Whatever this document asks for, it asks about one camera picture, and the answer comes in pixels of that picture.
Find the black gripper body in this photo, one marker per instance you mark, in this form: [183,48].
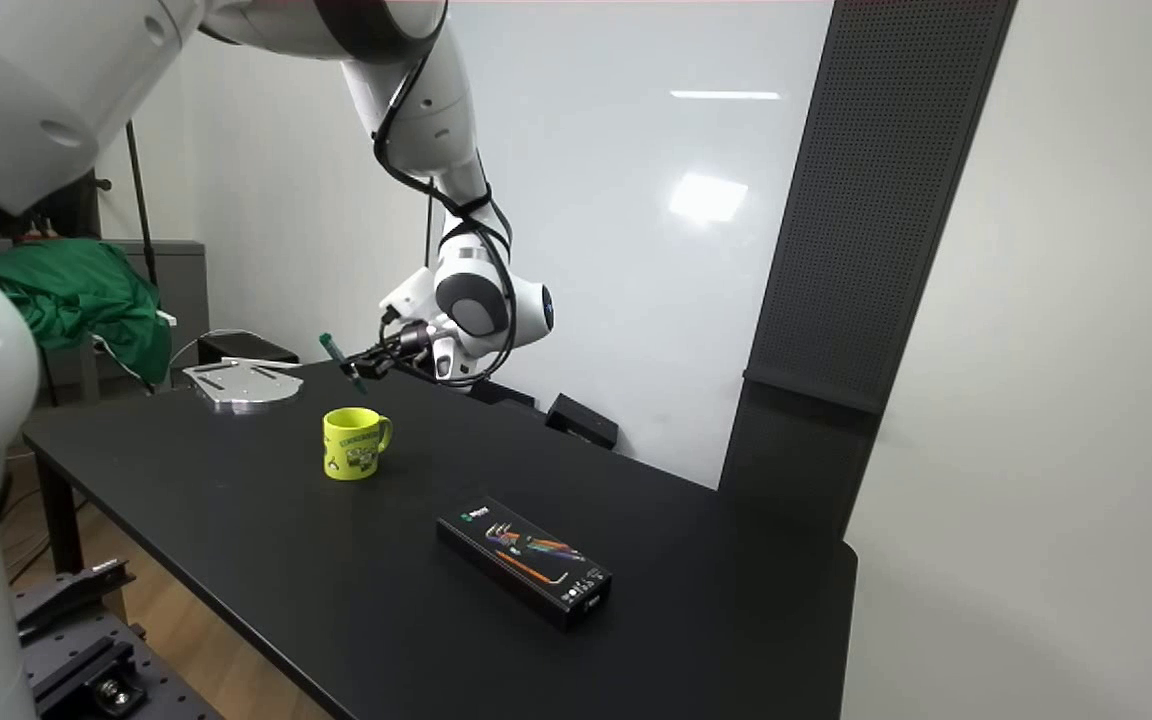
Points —
[413,344]

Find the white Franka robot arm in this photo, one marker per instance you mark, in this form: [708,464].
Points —
[19,80]

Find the yellow mug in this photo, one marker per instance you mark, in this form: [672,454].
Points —
[354,445]

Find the black case behind papers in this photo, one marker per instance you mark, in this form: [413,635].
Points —
[243,344]

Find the small black box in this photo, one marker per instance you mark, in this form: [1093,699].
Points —
[582,420]

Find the grey cabinet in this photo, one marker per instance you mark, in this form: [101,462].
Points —
[183,285]

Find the black hex key set box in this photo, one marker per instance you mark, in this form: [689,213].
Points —
[520,562]

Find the white whiteboard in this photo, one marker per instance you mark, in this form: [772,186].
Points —
[656,265]

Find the black stand pole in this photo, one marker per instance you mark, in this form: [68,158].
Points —
[136,202]

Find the green cloth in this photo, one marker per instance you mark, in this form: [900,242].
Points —
[68,306]

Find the black table leg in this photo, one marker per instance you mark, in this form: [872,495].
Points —
[60,515]

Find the dark grey pillar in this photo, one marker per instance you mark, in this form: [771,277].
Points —
[858,265]

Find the metal perforated base plate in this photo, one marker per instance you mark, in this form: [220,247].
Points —
[98,652]

